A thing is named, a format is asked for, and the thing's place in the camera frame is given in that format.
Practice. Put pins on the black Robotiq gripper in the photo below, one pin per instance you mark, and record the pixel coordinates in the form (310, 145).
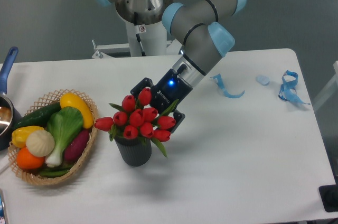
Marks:
(170, 88)

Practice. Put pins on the red tulip bouquet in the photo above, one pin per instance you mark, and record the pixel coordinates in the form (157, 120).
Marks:
(136, 119)

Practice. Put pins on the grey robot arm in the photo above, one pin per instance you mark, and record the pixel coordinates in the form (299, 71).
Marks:
(204, 41)

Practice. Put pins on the dark grey ribbed vase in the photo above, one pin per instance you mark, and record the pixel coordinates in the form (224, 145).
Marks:
(133, 151)

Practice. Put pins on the blue curved plastic strip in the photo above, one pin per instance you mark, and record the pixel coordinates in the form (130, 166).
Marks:
(219, 81)

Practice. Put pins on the yellow squash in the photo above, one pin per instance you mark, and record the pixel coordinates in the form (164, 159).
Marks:
(73, 100)

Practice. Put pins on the purple sweet potato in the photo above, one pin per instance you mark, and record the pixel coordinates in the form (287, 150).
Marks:
(77, 146)

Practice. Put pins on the green bok choy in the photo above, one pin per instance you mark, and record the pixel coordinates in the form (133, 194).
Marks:
(64, 126)

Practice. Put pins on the pale blue bottle cap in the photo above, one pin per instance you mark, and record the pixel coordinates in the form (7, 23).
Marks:
(263, 80)

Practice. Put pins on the blue ribbon tangle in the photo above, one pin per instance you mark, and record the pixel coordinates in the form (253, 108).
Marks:
(287, 91)

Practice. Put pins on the green cucumber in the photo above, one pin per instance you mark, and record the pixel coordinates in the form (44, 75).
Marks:
(38, 117)

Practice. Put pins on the white garlic bulb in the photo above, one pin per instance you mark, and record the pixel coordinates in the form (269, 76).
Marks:
(40, 143)

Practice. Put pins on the green pea pods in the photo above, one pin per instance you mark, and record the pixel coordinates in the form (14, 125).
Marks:
(54, 172)

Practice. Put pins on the yellow bell pepper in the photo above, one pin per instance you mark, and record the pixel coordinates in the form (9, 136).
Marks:
(20, 135)

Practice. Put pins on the orange fruit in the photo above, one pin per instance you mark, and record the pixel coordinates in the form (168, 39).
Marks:
(27, 161)

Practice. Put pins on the woven wicker basket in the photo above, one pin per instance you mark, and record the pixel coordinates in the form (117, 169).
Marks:
(48, 99)

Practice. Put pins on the black device at table edge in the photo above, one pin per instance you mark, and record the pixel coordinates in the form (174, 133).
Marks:
(328, 195)

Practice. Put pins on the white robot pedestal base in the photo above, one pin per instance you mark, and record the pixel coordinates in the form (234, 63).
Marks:
(148, 41)

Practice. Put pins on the blue handled saucepan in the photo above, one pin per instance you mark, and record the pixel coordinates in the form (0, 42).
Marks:
(9, 115)

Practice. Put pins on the white frame at right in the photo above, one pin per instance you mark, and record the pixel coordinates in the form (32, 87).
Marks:
(327, 91)

